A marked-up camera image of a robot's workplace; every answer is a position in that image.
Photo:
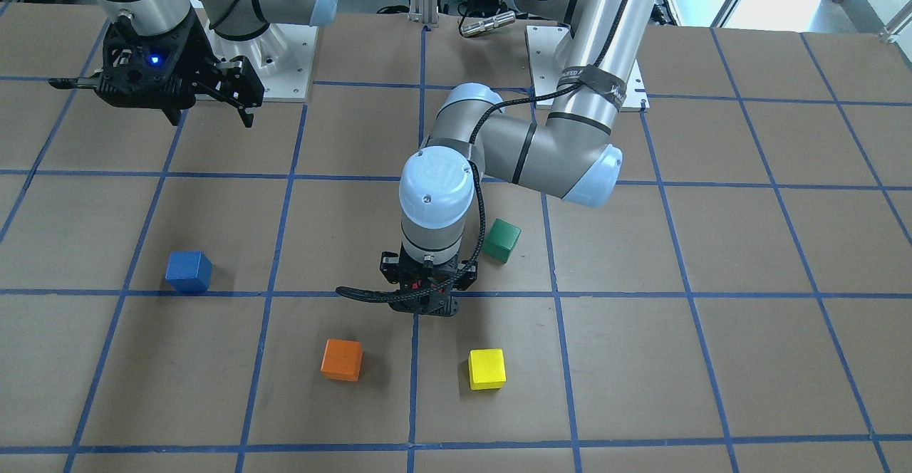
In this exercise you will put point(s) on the green wooden block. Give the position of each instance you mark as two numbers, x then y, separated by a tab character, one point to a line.
501	240

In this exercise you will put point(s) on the blue wooden block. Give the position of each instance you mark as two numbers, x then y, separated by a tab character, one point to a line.
188	271

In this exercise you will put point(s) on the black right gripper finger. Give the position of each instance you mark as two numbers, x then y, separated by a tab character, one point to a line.
234	82

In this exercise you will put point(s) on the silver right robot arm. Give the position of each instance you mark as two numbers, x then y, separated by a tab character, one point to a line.
238	20

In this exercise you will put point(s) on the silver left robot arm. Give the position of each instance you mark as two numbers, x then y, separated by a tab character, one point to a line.
568	156

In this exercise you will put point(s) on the orange wooden block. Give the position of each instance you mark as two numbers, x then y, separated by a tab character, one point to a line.
342	360

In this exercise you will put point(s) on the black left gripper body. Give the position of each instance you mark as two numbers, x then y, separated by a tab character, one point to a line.
389	266

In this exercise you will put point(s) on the yellow wooden block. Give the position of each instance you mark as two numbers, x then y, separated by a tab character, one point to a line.
487	369

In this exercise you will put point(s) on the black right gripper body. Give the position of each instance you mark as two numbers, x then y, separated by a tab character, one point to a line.
197	58

